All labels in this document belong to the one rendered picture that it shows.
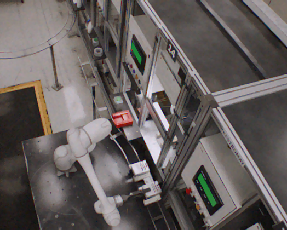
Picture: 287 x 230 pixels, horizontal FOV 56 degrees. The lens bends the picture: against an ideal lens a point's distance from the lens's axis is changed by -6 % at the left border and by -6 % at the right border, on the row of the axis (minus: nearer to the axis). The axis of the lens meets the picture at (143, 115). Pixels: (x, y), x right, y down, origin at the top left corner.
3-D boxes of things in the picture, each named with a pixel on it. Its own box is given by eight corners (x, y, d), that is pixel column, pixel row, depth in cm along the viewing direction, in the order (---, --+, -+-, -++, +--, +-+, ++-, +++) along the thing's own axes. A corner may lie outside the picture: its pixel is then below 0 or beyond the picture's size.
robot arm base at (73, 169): (58, 180, 245) (57, 178, 241) (52, 159, 256) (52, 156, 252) (78, 175, 251) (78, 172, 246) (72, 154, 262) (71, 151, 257)
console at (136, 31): (122, 59, 244) (126, 15, 207) (153, 53, 253) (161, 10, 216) (140, 95, 223) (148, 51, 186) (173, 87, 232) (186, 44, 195)
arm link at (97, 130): (67, 145, 254) (87, 133, 264) (76, 160, 254) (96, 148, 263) (80, 125, 186) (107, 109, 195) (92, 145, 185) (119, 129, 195)
